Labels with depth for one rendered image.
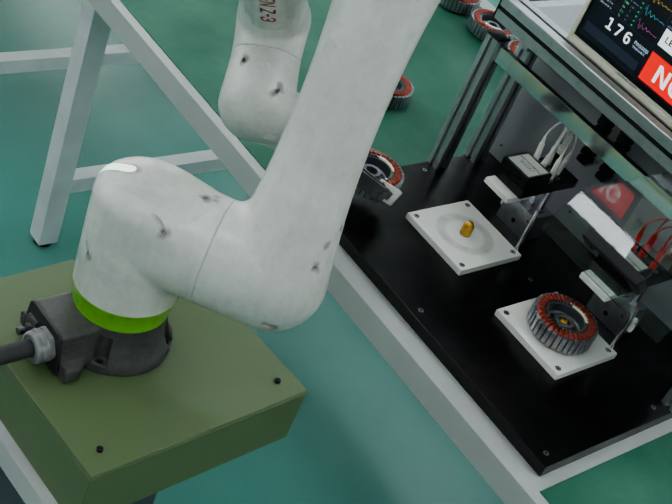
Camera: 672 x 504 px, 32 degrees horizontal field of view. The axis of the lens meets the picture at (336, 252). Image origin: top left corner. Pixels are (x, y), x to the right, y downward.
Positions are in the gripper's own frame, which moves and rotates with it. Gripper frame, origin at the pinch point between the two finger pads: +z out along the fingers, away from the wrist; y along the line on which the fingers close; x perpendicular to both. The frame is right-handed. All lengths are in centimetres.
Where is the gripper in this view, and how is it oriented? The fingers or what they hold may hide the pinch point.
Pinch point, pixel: (369, 172)
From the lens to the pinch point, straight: 198.3
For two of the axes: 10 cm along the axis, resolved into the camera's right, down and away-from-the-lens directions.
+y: -5.6, -6.6, 5.0
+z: 4.9, 2.3, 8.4
